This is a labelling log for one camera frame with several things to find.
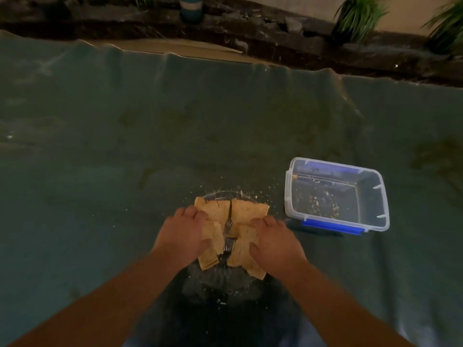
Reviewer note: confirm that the person's left hand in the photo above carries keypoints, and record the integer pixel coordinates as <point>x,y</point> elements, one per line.
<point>181,238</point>

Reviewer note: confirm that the person's right hand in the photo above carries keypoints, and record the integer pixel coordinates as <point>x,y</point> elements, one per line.
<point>278,249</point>

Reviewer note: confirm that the clear glass plate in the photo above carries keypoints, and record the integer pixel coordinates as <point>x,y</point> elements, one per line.
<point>224,281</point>

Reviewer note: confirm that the clear plastic container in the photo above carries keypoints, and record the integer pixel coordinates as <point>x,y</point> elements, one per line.
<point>336,198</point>

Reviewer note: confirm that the person's right forearm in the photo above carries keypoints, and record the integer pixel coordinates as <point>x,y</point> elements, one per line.
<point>336,310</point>

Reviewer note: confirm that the person's left forearm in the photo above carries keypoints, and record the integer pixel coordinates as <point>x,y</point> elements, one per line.
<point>108,303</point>

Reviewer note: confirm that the blue container lid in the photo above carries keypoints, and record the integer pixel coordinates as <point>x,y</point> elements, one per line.
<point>332,225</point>

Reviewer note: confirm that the green tablecloth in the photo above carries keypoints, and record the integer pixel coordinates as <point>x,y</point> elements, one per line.
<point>108,140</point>

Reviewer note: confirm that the dark rock border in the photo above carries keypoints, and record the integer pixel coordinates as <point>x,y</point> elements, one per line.
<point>289,36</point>

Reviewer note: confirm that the thin-leaf grass plant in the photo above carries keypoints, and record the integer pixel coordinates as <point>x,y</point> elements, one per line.
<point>446,25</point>
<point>358,16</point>

